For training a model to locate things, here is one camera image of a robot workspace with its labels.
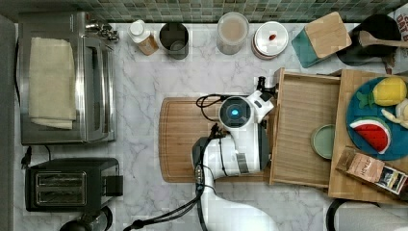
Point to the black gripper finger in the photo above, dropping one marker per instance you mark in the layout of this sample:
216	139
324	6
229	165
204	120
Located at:
262	87

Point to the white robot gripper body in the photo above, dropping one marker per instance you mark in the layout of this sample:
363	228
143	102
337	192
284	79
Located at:
261	104

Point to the bamboo drawer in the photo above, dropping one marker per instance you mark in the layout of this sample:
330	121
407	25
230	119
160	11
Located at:
304	103

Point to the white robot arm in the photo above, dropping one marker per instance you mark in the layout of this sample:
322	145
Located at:
243	149

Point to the white lidded ceramic bowl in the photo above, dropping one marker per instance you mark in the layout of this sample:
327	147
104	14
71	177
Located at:
269	40

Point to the clear cereal jar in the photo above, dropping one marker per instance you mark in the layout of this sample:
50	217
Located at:
232	30

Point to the green small bowl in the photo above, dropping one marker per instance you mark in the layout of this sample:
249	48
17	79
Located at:
322	141

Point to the large wooden cutting board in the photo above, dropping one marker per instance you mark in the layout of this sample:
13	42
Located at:
181	125

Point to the teal box with wooden lid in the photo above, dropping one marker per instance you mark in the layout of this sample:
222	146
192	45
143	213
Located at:
320	39

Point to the black metal canister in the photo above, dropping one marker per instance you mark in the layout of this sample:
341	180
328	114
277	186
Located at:
174	38

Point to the wooden spoon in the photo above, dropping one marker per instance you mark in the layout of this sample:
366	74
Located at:
381	40

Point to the plush watermelon slice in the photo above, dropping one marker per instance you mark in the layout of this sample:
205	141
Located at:
374	131

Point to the brown tea bag box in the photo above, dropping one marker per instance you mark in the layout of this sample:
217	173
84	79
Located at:
373	172

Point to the plush yellow pineapple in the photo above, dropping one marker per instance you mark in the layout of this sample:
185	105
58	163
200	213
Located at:
388	92

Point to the white cap spice bottle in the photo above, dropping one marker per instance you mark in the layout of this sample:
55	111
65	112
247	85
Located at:
142	37

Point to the black round pot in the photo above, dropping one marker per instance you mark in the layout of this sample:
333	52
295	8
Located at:
364	46

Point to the plush white banana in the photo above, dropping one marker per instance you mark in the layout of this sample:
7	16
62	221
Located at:
401	114

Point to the blue round plate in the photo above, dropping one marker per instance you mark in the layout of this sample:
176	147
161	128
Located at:
399	145

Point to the silver toaster oven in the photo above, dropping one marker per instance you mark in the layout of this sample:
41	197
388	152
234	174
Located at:
91	41

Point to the beige folded towel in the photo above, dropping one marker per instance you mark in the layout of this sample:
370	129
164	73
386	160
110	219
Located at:
52	83

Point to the black two-slot toaster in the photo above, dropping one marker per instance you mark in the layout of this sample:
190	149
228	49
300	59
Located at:
72	185

